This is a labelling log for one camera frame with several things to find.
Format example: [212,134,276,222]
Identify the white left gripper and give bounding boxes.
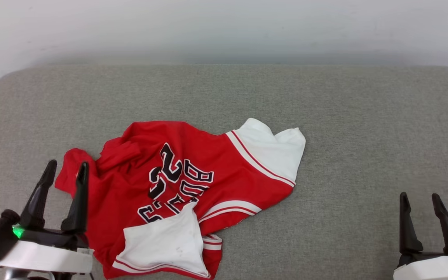
[0,159,94,280]

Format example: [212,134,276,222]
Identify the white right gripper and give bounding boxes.
[393,192,448,280]

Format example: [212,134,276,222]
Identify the red and white basketball jersey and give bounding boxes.
[55,118,307,280]

